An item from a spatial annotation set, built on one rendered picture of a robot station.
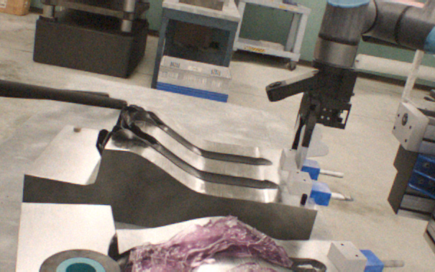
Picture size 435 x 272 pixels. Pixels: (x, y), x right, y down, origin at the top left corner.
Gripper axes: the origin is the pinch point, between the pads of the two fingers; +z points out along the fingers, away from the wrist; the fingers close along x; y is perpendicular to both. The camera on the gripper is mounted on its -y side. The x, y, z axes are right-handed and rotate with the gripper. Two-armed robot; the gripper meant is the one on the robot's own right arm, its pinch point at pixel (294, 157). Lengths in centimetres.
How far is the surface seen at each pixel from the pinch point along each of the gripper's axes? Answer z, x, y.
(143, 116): -3.3, -1.8, -31.1
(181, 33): 68, 569, -48
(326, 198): 1.9, -13.0, 4.4
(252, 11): 28, 640, 43
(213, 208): 5.3, -17.7, -15.7
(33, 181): 6.3, -17.8, -46.2
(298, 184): 0.1, -13.3, -1.4
